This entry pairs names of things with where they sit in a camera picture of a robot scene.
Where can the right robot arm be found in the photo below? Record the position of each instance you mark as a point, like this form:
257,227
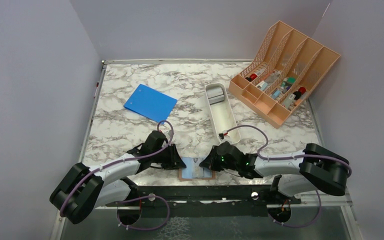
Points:
313,168

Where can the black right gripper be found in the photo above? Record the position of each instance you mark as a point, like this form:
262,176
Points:
210,161

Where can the white oblong plastic tray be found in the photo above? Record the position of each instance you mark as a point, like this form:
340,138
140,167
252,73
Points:
222,117

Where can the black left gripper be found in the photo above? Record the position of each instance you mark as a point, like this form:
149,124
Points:
175,161

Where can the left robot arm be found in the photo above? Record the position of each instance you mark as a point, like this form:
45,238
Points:
85,188

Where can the blue folder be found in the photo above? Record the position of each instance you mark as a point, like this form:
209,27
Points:
150,103

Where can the orange desk organizer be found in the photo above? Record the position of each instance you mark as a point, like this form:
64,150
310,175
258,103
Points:
285,52

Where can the tan leather card holder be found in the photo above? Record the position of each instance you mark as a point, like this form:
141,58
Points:
185,174

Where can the green cap bottle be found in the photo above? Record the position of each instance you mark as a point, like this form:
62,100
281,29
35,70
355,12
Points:
288,81

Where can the white VIP diamond card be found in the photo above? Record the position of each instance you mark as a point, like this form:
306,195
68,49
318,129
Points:
199,172

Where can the red cap bottle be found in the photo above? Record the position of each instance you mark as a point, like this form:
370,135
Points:
299,93

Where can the black mounting rail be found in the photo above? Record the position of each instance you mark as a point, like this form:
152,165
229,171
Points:
222,200

